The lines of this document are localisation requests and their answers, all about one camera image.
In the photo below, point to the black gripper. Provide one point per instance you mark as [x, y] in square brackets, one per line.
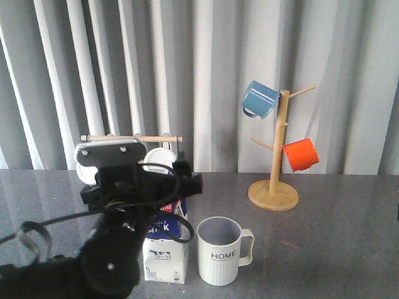
[126, 187]

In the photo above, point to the blue white milk carton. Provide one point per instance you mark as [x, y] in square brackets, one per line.
[164, 259]

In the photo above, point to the cream HOME mug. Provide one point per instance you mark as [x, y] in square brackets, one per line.
[223, 247]

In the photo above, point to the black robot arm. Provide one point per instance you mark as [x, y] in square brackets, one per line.
[106, 266]

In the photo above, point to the white ribbed mug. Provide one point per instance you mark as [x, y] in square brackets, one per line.
[159, 160]

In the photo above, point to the white smiley face mug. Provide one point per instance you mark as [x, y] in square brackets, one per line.
[85, 173]

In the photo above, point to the wooden mug tree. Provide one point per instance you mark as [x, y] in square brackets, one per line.
[272, 194]

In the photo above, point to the grey pleated curtain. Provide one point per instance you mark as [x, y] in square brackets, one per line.
[70, 68]

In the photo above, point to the blue enamel mug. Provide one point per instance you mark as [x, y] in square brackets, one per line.
[259, 100]

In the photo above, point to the orange enamel mug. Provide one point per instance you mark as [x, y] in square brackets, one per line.
[301, 155]

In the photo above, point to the black wire mug rack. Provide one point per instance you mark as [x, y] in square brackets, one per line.
[162, 138]

